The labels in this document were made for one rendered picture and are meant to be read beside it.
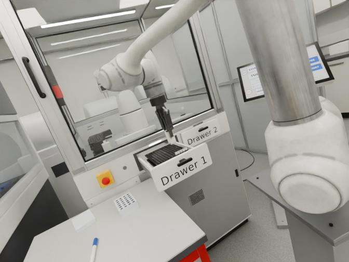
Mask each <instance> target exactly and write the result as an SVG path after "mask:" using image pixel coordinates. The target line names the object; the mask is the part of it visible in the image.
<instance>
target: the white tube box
mask: <svg viewBox="0 0 349 262"><path fill-rule="evenodd" d="M114 204H115V206H116V208H117V210H118V211H119V213H120V215H121V217H122V218H124V217H126V216H127V215H129V214H130V213H132V212H134V211H135V210H137V209H139V208H140V207H139V204H138V202H137V200H136V199H135V198H134V197H133V196H132V194H131V193H130V192H127V193H126V194H124V195H122V196H120V197H119V198H117V199H115V200H114Z"/></svg>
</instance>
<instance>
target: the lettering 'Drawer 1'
mask: <svg viewBox="0 0 349 262"><path fill-rule="evenodd" d="M202 158H203V160H204V157H202ZM202 158H201V159H202ZM205 163H207V162H205V160H204V163H203V164H205ZM190 166H192V167H193V165H190ZM190 166H189V170H190ZM192 167H191V168H192ZM192 170H194V169H192ZM192 170H190V171H192ZM184 171H185V169H183V173H182V172H181V171H180V172H181V173H182V175H184ZM185 172H186V174H187V167H186V171H185ZM176 173H178V172H176ZM176 173H174V174H176ZM177 175H179V173H178V174H177ZM177 175H175V179H177V178H176V176H177ZM179 177H180V175H179ZM179 177H178V178H179ZM163 178H167V180H168V182H169V179H168V177H166V176H165V177H163ZM163 178H161V180H162V179H163ZM168 182H167V183H168ZM162 183H163V185H166V184H167V183H166V184H164V182H163V180H162Z"/></svg>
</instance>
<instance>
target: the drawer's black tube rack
mask: <svg viewBox="0 0 349 262"><path fill-rule="evenodd" d="M182 149H183V147H180V146H177V145H174V144H172V145H171V144H168V145H166V146H164V147H162V148H159V149H157V150H155V151H153V152H151V153H149V154H146V155H145V157H147V158H148V159H147V162H149V163H150V164H151V165H152V166H154V167H155V166H157V165H156V163H159V162H160V161H163V160H165V159H167V158H169V157H171V156H173V155H175V152H177V151H180V150H182Z"/></svg>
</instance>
